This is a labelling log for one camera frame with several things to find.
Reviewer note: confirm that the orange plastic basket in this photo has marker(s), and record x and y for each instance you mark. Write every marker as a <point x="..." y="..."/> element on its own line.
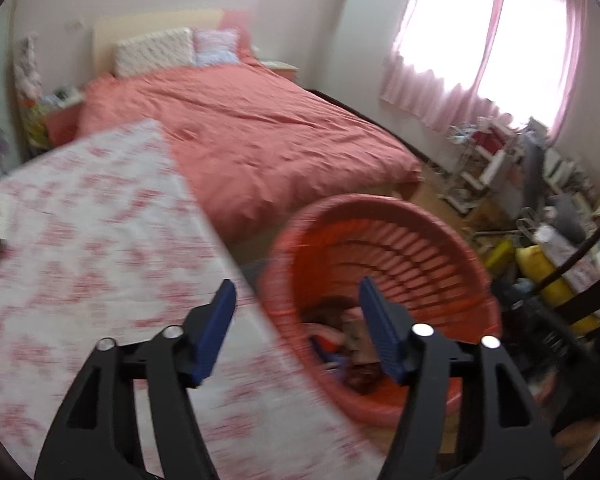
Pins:
<point x="430" y="270"/>

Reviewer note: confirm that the floral bed sheet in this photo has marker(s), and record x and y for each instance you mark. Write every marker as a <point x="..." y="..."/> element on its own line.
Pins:
<point x="105" y="260"/>

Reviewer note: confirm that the pink nightstand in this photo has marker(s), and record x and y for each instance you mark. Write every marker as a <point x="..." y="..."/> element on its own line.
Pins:
<point x="62" y="122"/>

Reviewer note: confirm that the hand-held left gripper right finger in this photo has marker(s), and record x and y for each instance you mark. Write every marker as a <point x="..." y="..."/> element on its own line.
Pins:
<point x="382" y="335"/>

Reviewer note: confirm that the beige nightstand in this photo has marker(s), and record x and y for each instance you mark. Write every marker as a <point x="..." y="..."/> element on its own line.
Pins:
<point x="280" y="67"/>

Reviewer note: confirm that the pink curtain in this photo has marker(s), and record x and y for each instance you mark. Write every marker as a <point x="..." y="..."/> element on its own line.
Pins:
<point x="450" y="90"/>

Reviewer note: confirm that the black wooden chair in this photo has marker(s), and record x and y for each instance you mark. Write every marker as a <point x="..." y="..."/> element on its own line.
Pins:
<point x="585" y="270"/>

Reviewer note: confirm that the yellow bag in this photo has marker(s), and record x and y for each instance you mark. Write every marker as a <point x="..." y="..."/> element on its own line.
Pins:
<point x="540" y="267"/>

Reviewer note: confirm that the beige bed headboard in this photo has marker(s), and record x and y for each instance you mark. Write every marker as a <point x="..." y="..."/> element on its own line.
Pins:
<point x="155" y="20"/>

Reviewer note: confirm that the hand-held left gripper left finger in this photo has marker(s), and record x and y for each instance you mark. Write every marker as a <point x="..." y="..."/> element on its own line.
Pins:
<point x="215" y="335"/>

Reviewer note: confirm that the pink bed blanket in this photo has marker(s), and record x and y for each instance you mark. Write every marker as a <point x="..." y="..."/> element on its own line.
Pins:
<point x="260" y="140"/>

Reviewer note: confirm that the floral pillow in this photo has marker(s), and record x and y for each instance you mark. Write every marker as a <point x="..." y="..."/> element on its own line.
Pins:
<point x="152" y="52"/>

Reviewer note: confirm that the clear plush toy tube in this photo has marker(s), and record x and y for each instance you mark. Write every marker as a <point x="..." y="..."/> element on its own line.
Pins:
<point x="27" y="80"/>

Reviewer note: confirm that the white storage rack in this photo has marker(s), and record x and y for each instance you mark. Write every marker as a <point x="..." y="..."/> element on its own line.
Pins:
<point x="480" y="165"/>

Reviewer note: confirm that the pink striped pillow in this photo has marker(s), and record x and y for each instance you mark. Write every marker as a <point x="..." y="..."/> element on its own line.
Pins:
<point x="217" y="47"/>

